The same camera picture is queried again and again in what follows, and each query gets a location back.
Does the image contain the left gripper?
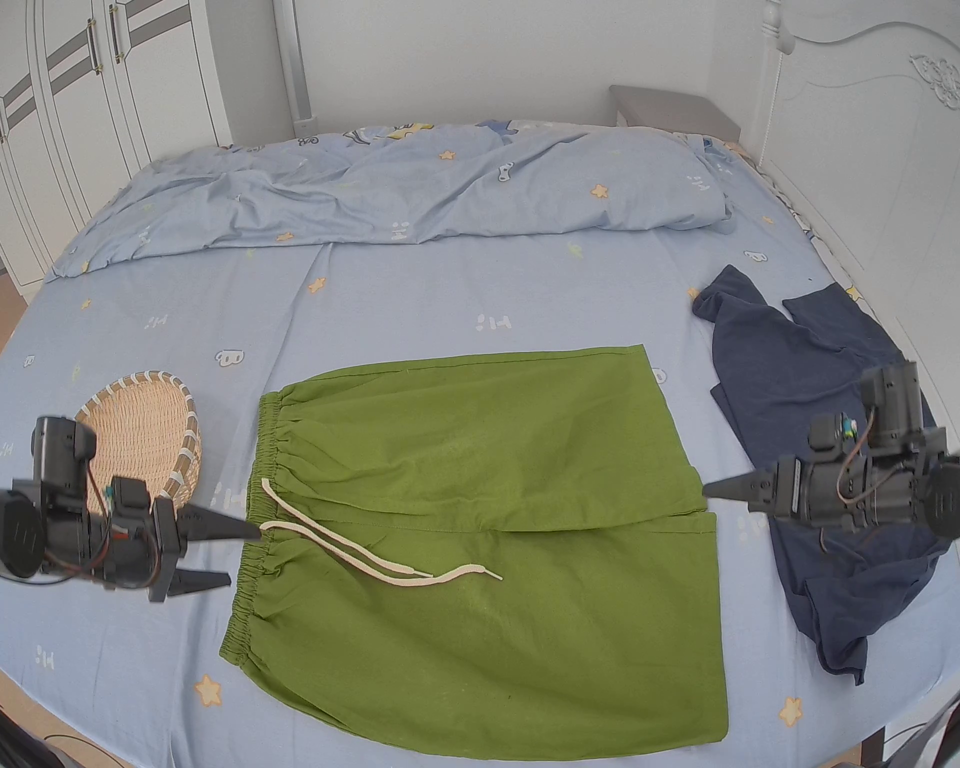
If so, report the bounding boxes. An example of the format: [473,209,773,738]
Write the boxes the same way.
[45,495,264,605]

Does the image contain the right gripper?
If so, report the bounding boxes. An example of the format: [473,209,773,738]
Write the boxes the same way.
[702,452,933,531]

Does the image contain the green shorts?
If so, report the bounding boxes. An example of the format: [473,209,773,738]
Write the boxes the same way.
[217,343,730,760]

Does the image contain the dark blue garment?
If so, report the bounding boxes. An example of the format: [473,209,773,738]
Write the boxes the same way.
[690,264,954,687]

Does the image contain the round woven basket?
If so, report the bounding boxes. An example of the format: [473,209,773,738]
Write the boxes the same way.
[73,369,204,520]

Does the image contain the grey bedside table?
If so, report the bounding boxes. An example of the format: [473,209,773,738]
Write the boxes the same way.
[609,84,744,144]

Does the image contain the pale blue quilt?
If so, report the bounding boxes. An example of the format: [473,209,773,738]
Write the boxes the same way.
[43,120,740,282]

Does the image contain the white wardrobe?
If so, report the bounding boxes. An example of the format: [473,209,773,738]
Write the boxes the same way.
[0,0,234,286]

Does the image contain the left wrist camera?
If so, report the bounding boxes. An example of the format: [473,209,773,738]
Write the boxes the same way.
[107,474,153,530]

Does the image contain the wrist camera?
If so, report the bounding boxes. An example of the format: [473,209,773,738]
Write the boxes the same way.
[808,411,862,460]
[107,474,153,530]

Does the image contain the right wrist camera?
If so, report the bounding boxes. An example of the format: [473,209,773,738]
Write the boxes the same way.
[808,411,862,460]

